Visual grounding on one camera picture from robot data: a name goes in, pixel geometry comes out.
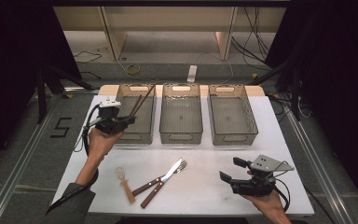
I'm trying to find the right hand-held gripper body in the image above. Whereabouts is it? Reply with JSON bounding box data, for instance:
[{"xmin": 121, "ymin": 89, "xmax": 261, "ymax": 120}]
[{"xmin": 229, "ymin": 154, "xmax": 296, "ymax": 198}]

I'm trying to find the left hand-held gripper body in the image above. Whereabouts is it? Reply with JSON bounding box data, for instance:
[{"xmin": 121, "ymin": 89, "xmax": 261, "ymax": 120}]
[{"xmin": 94, "ymin": 100, "xmax": 127, "ymax": 134}]

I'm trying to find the translucent brown plastic basket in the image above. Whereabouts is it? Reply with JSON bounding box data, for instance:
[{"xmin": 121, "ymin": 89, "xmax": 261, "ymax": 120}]
[
  {"xmin": 207, "ymin": 83, "xmax": 259, "ymax": 147},
  {"xmin": 158, "ymin": 82, "xmax": 204, "ymax": 145},
  {"xmin": 106, "ymin": 83, "xmax": 157, "ymax": 145}
]

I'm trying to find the wooden handled spoon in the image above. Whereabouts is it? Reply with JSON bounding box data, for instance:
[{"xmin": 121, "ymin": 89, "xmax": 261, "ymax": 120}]
[{"xmin": 115, "ymin": 166, "xmax": 137, "ymax": 204}]

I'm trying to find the wooden handled fork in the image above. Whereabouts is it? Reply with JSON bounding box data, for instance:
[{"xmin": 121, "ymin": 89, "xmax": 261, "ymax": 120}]
[{"xmin": 131, "ymin": 160, "xmax": 188, "ymax": 197}]

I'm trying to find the wooden handled table knife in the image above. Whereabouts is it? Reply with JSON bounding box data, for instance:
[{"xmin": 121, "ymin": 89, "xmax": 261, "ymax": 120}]
[{"xmin": 140, "ymin": 157, "xmax": 184, "ymax": 209}]

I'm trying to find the person's left hand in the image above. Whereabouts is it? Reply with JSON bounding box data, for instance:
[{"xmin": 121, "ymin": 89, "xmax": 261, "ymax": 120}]
[{"xmin": 87, "ymin": 128, "xmax": 125, "ymax": 161}]

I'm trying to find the person's right hand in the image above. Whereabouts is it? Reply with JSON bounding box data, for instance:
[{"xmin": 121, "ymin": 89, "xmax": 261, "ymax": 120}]
[{"xmin": 242, "ymin": 190, "xmax": 288, "ymax": 217}]

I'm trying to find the white table cover sheet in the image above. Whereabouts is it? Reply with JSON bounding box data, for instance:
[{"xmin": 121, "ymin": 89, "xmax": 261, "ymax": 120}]
[{"xmin": 48, "ymin": 94, "xmax": 315, "ymax": 217}]

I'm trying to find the black metal stand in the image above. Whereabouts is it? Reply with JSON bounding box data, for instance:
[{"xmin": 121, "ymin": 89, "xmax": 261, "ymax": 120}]
[
  {"xmin": 248, "ymin": 59, "xmax": 302, "ymax": 121},
  {"xmin": 35, "ymin": 63, "xmax": 96, "ymax": 125}
]

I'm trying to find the white power strip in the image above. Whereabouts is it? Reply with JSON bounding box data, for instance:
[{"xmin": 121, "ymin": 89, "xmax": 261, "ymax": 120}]
[{"xmin": 186, "ymin": 64, "xmax": 199, "ymax": 84}]

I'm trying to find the light wooden shelf unit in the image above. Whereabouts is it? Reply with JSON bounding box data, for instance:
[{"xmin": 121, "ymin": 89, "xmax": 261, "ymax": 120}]
[{"xmin": 53, "ymin": 6, "xmax": 287, "ymax": 62}]

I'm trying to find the left hand-held gripper cable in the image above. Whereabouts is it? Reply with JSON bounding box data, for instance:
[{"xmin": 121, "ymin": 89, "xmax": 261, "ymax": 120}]
[{"xmin": 73, "ymin": 104, "xmax": 102, "ymax": 157}]

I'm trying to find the hand-held gripper cable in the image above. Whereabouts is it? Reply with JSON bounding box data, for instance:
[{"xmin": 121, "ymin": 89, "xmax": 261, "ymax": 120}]
[
  {"xmin": 273, "ymin": 161, "xmax": 292, "ymax": 214},
  {"xmin": 73, "ymin": 104, "xmax": 102, "ymax": 157}
]

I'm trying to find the right hand-held gripper cable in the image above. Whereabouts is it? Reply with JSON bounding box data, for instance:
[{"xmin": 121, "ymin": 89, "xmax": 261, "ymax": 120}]
[{"xmin": 273, "ymin": 161, "xmax": 292, "ymax": 214}]

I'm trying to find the yellow cable coil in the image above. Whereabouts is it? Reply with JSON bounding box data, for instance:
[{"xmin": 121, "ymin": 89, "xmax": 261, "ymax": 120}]
[{"xmin": 126, "ymin": 63, "xmax": 142, "ymax": 76}]

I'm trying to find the aluminium floor rail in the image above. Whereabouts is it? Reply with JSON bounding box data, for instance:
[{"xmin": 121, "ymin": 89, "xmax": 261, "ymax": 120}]
[
  {"xmin": 0, "ymin": 92, "xmax": 66, "ymax": 224},
  {"xmin": 279, "ymin": 102, "xmax": 355, "ymax": 224}
]

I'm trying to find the thin black floor cable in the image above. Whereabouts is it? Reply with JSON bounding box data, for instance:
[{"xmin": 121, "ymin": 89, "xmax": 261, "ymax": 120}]
[{"xmin": 74, "ymin": 49, "xmax": 103, "ymax": 64}]

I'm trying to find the white cable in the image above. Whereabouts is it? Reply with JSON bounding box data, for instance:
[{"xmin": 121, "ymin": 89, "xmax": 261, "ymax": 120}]
[{"xmin": 195, "ymin": 50, "xmax": 235, "ymax": 85}]

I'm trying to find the bundle of black cables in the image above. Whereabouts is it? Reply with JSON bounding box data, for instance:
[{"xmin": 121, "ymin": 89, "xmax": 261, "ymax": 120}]
[{"xmin": 230, "ymin": 7, "xmax": 273, "ymax": 68}]

